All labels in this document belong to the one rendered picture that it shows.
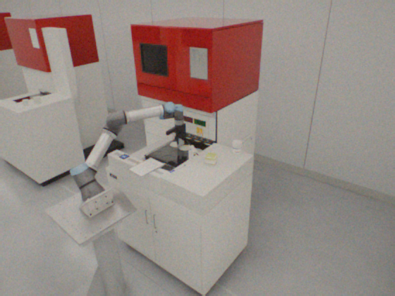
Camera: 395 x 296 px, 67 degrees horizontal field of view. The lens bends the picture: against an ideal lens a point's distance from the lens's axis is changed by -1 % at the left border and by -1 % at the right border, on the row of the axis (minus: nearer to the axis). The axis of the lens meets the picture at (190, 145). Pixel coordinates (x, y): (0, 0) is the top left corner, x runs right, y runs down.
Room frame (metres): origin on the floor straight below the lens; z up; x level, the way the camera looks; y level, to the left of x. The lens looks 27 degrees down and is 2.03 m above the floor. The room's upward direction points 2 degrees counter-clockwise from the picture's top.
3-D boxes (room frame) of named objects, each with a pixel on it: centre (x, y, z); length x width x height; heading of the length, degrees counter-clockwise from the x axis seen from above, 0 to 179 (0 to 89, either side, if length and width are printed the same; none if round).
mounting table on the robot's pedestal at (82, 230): (1.54, 0.63, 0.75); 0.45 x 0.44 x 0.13; 137
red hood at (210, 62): (2.63, -0.08, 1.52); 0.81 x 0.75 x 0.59; 51
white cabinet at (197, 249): (1.96, 0.11, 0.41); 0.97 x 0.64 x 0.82; 51
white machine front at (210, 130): (2.39, 0.12, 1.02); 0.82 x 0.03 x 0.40; 51
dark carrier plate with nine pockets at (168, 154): (2.09, 0.11, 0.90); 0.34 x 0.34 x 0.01; 51
